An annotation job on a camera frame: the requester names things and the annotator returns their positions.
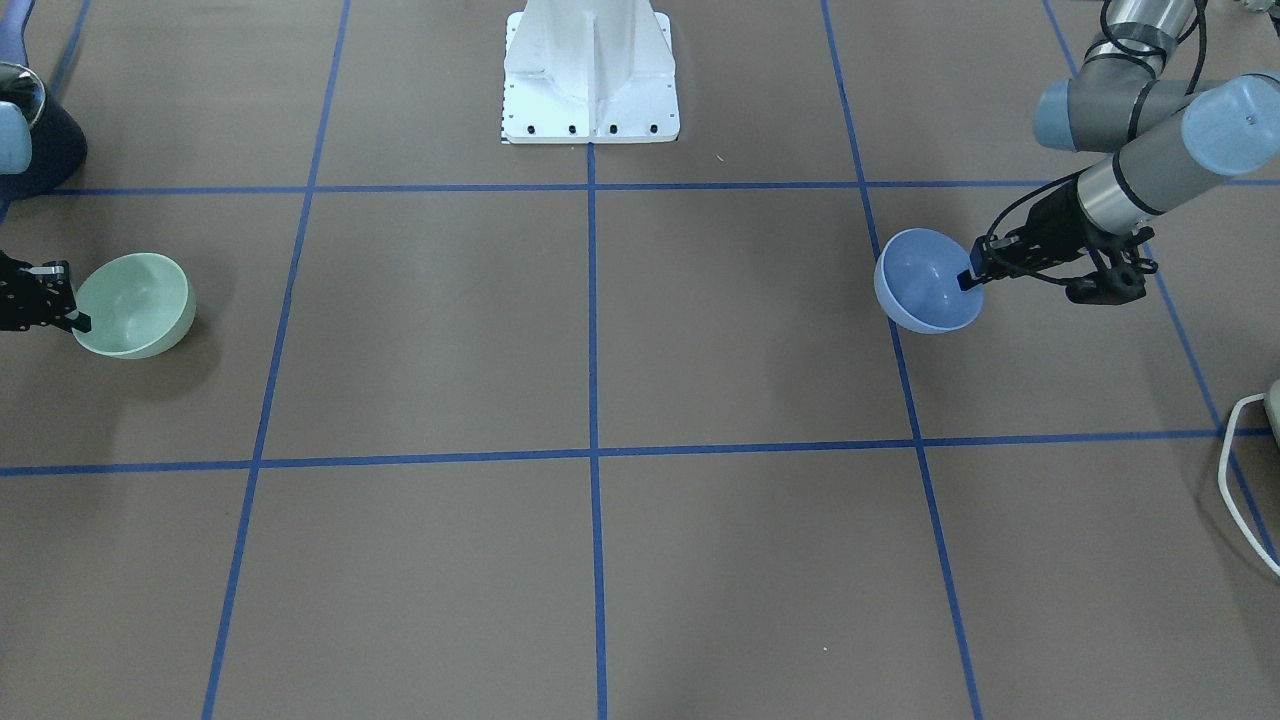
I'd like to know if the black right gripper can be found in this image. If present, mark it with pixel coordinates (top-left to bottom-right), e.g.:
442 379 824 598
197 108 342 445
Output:
1 252 93 333

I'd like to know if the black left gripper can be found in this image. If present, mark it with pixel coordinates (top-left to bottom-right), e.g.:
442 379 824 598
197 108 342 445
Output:
956 184 1096 292

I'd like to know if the blue bowl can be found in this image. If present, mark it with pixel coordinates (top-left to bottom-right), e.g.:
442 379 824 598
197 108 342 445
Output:
873 228 986 334

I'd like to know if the green bowl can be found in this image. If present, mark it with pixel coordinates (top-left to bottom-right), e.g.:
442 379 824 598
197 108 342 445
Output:
72 252 197 360

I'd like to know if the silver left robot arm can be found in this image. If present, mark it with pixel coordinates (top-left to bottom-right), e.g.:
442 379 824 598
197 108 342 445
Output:
957 1 1279 305

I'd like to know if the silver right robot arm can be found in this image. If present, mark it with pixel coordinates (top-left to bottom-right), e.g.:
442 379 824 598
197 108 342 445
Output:
1 101 93 333

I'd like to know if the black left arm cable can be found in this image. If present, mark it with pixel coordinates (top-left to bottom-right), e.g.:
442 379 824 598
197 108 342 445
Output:
980 0 1211 261

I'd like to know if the white toaster power cable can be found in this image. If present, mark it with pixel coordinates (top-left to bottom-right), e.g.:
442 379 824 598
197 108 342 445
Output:
1216 392 1280 579

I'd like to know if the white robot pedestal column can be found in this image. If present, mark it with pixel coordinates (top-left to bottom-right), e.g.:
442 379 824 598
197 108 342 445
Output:
500 1 681 145

